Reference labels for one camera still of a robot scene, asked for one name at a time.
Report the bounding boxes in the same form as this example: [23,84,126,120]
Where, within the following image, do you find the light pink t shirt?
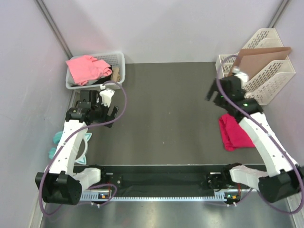
[66,55,112,86]

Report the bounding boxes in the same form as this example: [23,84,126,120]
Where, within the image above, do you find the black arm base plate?
[101,165,230,197]

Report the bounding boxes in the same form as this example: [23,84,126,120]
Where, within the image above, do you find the beige folded cloth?
[111,67,120,82]

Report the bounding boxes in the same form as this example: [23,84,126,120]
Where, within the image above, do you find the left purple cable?
[38,80,128,216]

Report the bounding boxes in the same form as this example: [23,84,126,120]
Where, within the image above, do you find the brown cardboard sheet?
[232,47,292,80]

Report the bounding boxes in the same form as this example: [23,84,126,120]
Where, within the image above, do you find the grey cloth in basket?
[68,77,106,86]

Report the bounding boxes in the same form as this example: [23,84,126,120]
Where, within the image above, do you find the purple cable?
[215,55,304,215]
[38,80,128,216]

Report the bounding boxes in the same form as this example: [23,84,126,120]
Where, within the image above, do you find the black cloth in basket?
[84,76,111,86]

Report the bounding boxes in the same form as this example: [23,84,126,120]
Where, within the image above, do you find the magenta t shirt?
[218,114,255,152]

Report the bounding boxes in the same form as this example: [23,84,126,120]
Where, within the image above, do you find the white perforated file organizer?
[215,28,295,105]

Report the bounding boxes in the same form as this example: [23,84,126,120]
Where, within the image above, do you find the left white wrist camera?
[99,85,115,108]

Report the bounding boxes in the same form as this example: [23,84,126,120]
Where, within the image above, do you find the white slotted cable duct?
[78,191,240,202]

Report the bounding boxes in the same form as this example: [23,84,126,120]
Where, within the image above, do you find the teal cat ear headphones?
[48,131,92,165]

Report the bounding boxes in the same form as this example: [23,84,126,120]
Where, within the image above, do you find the white plastic laundry basket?
[66,52,125,90]

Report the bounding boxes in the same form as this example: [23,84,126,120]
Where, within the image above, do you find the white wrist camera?
[99,85,115,108]
[231,66,249,83]

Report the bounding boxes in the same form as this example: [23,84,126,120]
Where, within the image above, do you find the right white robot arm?
[206,76,304,203]

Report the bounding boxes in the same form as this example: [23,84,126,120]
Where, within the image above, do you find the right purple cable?
[215,55,304,215]

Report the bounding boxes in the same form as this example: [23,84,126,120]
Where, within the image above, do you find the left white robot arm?
[35,88,118,205]

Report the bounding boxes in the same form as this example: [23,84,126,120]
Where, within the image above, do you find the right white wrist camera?
[231,66,249,83]

